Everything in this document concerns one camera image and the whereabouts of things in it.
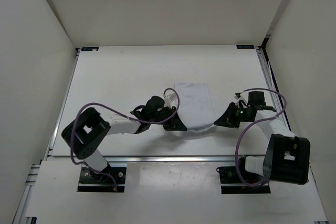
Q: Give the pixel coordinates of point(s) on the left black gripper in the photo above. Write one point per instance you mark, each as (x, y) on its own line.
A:
(175, 124)

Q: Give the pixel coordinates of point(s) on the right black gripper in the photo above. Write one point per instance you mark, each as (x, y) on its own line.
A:
(227, 119)

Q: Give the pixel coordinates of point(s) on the white skirt cloth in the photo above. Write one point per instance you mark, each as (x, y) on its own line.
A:
(196, 110)

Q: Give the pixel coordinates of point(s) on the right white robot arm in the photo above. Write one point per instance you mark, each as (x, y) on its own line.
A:
(287, 155)

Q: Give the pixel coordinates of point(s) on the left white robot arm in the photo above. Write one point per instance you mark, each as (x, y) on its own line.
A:
(86, 132)

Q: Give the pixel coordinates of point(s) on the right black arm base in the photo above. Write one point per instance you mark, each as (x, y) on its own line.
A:
(232, 185)

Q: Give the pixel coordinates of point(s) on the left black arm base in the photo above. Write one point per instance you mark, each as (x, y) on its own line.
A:
(90, 181)

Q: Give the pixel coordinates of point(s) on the right blue corner label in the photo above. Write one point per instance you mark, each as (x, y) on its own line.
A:
(245, 46)

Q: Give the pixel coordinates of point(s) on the blue corner label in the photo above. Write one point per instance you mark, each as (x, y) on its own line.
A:
(245, 46)
(89, 48)

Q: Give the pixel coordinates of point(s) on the left blue corner label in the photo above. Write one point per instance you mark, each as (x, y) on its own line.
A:
(89, 48)

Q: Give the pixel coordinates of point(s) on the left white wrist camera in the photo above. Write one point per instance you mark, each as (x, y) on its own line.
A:
(170, 98)

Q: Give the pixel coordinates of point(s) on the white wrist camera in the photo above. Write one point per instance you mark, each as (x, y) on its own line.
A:
(170, 98)
(240, 100)

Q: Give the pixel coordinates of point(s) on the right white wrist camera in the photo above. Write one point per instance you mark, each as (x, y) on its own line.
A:
(240, 100)

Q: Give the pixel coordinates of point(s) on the aluminium frame rail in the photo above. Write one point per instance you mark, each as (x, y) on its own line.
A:
(174, 159)

